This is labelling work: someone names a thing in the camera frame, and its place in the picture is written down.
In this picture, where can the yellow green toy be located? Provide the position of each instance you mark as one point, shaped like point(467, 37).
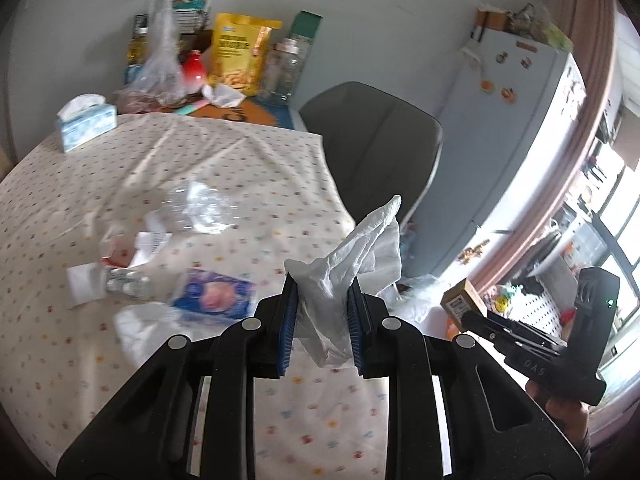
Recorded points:
point(506, 297)

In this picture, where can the round orange fridge magnet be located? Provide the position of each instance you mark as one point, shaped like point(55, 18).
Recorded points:
point(486, 85)

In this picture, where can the large white tissue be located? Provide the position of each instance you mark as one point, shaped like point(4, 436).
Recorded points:
point(150, 330)

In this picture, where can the small crumpled white tissue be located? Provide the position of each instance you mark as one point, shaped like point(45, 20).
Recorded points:
point(222, 95)

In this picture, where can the white refrigerator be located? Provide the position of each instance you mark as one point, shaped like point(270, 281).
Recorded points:
point(500, 160)

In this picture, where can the tall clear plastic bag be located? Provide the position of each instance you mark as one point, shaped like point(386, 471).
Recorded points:
point(160, 55)

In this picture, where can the red and white wrapper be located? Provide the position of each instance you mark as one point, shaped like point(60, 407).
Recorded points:
point(120, 255)

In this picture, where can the dotted white tablecloth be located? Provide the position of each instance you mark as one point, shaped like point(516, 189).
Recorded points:
point(240, 160)

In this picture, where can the grey upholstered chair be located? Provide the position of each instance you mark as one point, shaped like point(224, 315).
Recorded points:
point(370, 145)

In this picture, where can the clear plastic wrap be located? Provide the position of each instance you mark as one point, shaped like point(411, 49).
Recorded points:
point(205, 207)

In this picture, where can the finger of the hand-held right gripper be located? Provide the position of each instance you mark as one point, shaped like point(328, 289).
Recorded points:
point(487, 334)
point(530, 330)

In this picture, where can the gingerbread fridge magnet cluster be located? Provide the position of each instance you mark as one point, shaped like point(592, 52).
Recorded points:
point(474, 252)

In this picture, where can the clear plastic jar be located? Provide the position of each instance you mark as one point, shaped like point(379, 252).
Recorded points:
point(280, 72)

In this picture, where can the clear plastic floor bag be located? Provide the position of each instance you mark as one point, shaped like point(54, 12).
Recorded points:
point(420, 297)

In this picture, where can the orange cardboard carton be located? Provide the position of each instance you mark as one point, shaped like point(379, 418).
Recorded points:
point(462, 297)

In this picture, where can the person's right hand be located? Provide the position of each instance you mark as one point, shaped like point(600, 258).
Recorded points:
point(567, 422)

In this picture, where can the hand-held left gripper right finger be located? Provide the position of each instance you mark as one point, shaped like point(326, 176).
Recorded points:
point(356, 332)

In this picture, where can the orange table mat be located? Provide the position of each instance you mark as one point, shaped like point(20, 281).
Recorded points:
point(257, 115)

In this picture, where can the bag on refrigerator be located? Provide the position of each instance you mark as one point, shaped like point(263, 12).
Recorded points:
point(542, 25)

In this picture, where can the white tissue piece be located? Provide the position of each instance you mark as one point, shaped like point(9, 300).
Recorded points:
point(85, 285)

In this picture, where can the white paper receipt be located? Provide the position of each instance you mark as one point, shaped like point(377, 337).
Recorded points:
point(150, 240)

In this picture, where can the brown box on refrigerator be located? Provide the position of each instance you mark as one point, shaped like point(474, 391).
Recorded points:
point(492, 19)

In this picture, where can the red peach-shaped vase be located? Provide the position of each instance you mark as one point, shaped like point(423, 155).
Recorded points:
point(194, 72)

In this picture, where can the blue tissue box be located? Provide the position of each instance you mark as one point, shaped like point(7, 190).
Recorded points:
point(85, 122)

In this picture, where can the brown orange fridge magnet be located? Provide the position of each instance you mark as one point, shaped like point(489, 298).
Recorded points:
point(509, 94)

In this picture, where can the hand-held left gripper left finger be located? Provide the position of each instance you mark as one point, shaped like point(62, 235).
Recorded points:
point(286, 322)

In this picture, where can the yellow oil bottle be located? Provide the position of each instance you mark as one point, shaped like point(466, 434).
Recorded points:
point(137, 45)

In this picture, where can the white pegboard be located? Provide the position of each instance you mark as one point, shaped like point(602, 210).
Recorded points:
point(542, 310)

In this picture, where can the blue snack packet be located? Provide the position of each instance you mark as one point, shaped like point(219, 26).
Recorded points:
point(212, 295)

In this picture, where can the yellow snack bag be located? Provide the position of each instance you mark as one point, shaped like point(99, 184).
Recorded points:
point(237, 55)

